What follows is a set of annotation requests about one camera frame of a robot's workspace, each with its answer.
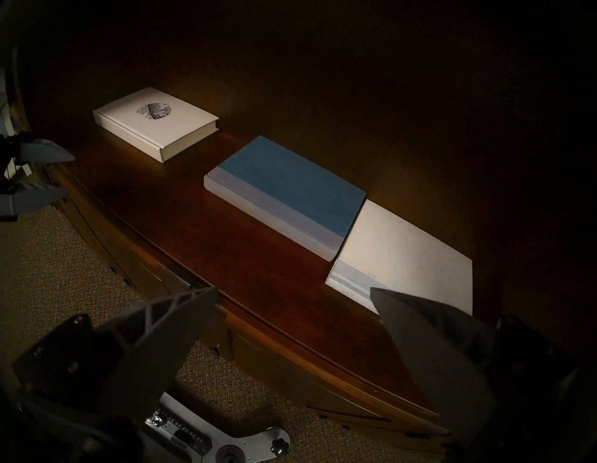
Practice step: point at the white book pale blue spine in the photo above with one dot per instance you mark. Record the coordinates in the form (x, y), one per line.
(410, 261)

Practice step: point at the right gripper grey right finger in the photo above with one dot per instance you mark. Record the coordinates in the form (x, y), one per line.
(443, 354)

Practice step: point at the blue cover hardback book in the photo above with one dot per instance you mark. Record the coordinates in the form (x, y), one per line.
(289, 191)

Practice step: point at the black star knob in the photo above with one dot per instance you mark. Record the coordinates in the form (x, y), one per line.
(280, 447)

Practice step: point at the black power strip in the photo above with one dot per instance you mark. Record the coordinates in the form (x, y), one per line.
(179, 427)

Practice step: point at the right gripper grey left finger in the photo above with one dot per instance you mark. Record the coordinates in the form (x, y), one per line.
(149, 354)

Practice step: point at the white book with round print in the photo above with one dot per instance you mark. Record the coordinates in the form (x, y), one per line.
(154, 121)

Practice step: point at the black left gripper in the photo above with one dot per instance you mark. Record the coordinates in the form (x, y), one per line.
(9, 149)

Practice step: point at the grey metal robot base plate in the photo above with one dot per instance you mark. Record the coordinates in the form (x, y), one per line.
(233, 443)

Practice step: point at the dark brown wooden bookcase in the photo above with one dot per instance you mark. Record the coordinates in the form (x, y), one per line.
(280, 233)

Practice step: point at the round black rubber foot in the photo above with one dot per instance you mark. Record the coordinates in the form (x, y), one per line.
(231, 455)

